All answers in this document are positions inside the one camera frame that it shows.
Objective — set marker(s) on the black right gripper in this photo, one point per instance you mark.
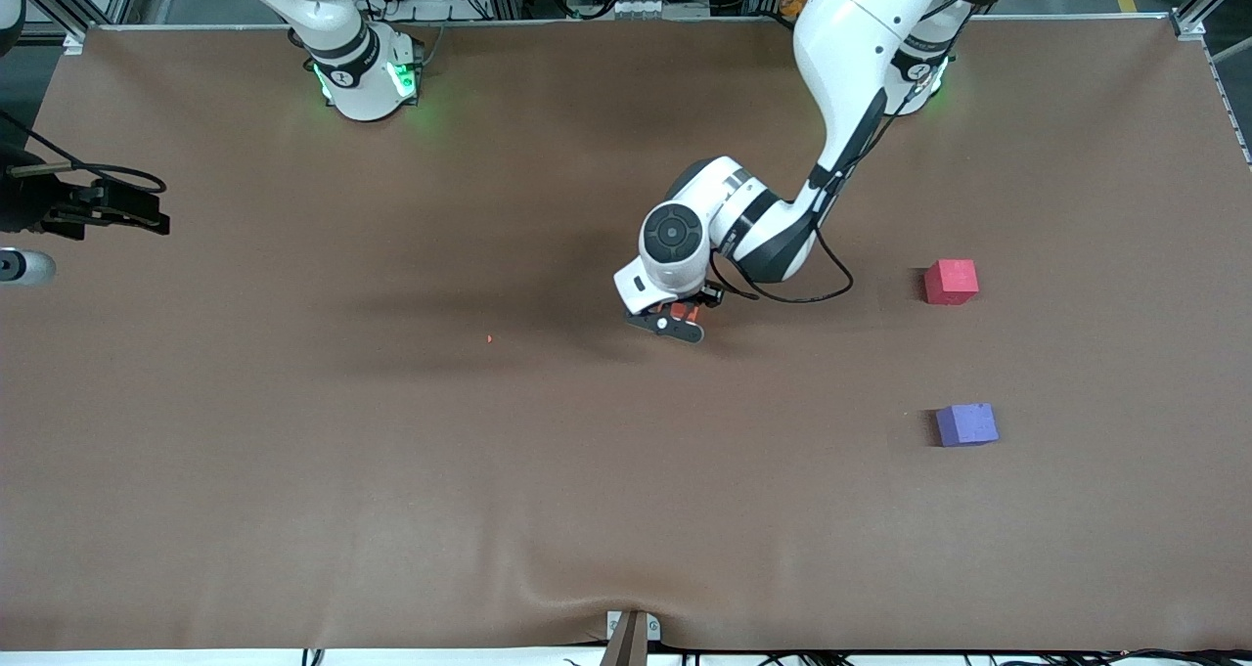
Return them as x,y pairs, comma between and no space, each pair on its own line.
29,203

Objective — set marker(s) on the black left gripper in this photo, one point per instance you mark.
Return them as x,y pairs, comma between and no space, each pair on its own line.
706,297

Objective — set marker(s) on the orange foam block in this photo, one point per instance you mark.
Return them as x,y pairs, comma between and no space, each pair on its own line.
682,310

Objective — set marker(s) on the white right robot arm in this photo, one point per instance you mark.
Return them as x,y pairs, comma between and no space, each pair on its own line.
357,69

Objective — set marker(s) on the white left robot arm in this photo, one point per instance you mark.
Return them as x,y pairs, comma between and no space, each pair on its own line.
851,50

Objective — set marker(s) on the large table cover cloth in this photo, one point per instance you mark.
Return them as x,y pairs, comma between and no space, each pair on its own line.
626,510

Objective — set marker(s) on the red foam block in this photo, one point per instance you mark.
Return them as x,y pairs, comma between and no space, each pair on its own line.
950,282

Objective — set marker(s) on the purple foam block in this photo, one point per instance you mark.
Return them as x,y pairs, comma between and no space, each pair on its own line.
966,425

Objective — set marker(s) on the white terminal block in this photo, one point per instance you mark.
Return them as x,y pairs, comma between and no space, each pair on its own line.
643,8

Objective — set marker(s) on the brown support bar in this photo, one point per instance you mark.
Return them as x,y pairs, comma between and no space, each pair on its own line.
628,646

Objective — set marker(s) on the metal clamp bracket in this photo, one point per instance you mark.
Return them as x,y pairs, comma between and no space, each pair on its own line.
614,627

